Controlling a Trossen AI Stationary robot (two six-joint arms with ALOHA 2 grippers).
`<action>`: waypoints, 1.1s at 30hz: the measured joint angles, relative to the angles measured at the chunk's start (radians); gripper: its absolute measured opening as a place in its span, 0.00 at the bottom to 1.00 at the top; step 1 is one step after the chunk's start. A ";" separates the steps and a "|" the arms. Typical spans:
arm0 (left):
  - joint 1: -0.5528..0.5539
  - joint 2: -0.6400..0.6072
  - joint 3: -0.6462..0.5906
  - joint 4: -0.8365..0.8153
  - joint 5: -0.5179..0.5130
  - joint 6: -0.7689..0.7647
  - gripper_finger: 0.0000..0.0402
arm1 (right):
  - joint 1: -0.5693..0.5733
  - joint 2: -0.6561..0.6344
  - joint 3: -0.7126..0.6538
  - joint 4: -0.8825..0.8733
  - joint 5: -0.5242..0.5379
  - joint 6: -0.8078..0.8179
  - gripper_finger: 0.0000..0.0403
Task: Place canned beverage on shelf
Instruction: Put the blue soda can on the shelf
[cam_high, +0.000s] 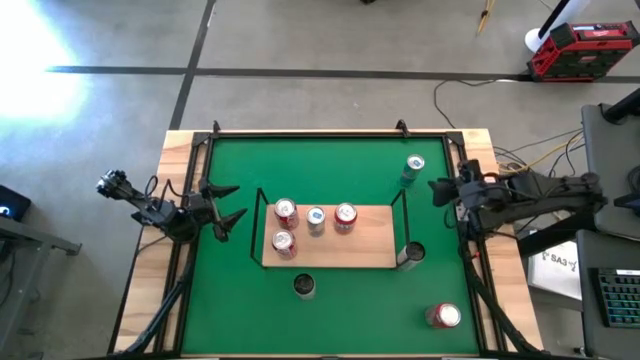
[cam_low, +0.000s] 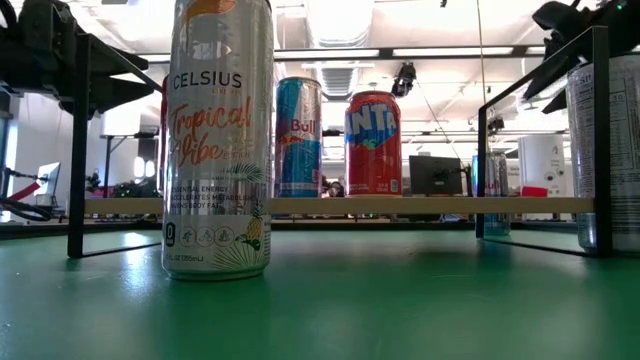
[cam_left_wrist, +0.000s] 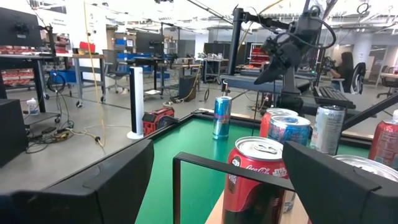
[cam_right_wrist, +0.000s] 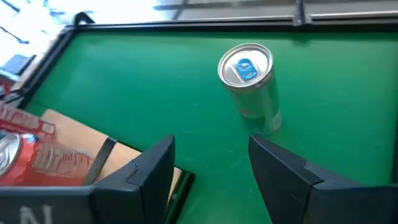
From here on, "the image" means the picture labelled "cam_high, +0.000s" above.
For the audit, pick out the white labelled box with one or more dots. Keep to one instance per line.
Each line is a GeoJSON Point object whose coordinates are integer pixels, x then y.
{"type": "Point", "coordinates": [555, 270]}

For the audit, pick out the thin yellow pole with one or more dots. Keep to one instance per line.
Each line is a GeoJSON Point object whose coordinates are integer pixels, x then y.
{"type": "Point", "coordinates": [483, 22]}

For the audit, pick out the white fan stand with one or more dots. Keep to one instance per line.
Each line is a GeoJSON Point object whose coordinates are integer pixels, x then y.
{"type": "Point", "coordinates": [534, 39]}

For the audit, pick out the black table frame rails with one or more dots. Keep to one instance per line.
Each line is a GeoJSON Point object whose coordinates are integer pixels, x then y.
{"type": "Point", "coordinates": [300, 135]}

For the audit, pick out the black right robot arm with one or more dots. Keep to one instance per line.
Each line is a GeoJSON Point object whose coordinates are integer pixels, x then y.
{"type": "Point", "coordinates": [550, 192]}

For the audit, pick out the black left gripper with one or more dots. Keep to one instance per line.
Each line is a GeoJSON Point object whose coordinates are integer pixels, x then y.
{"type": "Point", "coordinates": [202, 210]}

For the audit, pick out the blue silver Red Bull can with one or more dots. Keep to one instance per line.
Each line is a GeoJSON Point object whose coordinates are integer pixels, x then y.
{"type": "Point", "coordinates": [411, 172]}
{"type": "Point", "coordinates": [315, 220]}

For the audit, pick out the black table clamp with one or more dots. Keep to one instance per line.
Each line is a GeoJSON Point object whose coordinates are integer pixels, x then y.
{"type": "Point", "coordinates": [402, 128]}
{"type": "Point", "coordinates": [216, 128]}

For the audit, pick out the green table mat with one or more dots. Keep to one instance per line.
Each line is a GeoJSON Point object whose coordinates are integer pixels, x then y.
{"type": "Point", "coordinates": [350, 310]}

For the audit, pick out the black device blue light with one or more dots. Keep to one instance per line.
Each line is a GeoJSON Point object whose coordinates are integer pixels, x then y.
{"type": "Point", "coordinates": [12, 200]}

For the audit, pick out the black diagonal rig strut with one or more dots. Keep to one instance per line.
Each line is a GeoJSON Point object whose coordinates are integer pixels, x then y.
{"type": "Point", "coordinates": [495, 310]}
{"type": "Point", "coordinates": [165, 305]}

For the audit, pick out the red Fanta strawberry can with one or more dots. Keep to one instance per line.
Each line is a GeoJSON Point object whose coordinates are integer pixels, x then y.
{"type": "Point", "coordinates": [345, 217]}
{"type": "Point", "coordinates": [445, 316]}

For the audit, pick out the grey desk with keyboard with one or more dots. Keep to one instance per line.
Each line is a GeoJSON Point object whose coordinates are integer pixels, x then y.
{"type": "Point", "coordinates": [587, 320]}

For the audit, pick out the grey metal bench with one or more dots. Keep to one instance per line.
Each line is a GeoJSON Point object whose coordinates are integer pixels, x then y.
{"type": "Point", "coordinates": [30, 240]}

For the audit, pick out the white Celsius Tropical Vibe can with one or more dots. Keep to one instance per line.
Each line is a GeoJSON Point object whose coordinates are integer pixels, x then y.
{"type": "Point", "coordinates": [304, 285]}
{"type": "Point", "coordinates": [414, 252]}

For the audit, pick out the wooden shelf black metal frame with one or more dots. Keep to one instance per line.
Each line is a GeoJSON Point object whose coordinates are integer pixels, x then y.
{"type": "Point", "coordinates": [350, 245]}

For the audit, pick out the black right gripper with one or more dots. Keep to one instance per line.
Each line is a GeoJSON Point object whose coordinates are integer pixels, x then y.
{"type": "Point", "coordinates": [472, 197]}

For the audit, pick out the black keyboard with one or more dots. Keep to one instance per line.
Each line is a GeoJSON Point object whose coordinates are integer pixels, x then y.
{"type": "Point", "coordinates": [620, 300]}

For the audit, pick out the red black tool case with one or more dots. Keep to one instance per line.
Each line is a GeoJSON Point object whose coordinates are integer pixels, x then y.
{"type": "Point", "coordinates": [585, 52]}

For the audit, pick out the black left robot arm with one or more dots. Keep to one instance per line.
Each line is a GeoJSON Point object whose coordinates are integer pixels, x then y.
{"type": "Point", "coordinates": [150, 210]}

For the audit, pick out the red Coca-Cola can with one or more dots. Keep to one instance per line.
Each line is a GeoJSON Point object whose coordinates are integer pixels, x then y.
{"type": "Point", "coordinates": [286, 212]}
{"type": "Point", "coordinates": [284, 243]}

